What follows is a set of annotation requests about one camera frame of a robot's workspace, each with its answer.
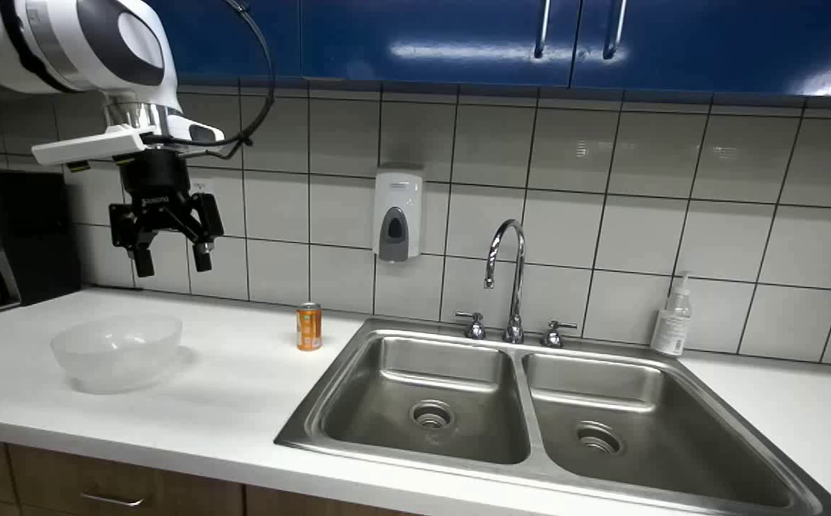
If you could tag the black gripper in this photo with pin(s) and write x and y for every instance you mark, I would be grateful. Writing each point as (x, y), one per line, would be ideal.
(159, 205)

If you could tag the translucent white plastic bowl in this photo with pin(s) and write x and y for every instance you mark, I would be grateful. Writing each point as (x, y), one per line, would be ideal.
(116, 354)

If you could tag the metal sink drain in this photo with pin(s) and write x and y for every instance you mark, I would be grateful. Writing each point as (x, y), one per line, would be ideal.
(600, 440)
(434, 412)

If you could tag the stainless steel double sink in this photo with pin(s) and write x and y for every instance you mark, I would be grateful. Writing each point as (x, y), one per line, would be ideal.
(491, 411)

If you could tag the wooden drawer front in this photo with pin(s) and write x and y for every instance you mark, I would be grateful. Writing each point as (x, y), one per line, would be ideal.
(174, 488)

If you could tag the orange soda can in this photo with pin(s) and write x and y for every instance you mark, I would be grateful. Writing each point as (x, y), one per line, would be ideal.
(309, 328)

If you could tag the clear pump soap bottle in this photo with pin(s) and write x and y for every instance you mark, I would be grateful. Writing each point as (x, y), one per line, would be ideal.
(672, 324)

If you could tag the black coffee maker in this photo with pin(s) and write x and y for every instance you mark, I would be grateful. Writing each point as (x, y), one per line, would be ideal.
(24, 232)

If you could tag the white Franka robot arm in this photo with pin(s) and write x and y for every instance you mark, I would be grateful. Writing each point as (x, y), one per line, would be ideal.
(61, 44)

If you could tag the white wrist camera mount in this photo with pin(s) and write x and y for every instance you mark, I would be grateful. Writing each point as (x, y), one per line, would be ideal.
(89, 146)

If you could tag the blue upper cabinet door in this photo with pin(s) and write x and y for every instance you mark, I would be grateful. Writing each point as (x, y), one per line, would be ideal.
(434, 38)
(232, 38)
(739, 44)

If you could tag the white wall soap dispenser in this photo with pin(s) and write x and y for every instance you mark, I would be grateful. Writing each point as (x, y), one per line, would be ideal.
(397, 216)

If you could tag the chrome gooseneck faucet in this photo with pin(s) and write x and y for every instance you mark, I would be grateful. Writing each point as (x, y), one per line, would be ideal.
(517, 286)

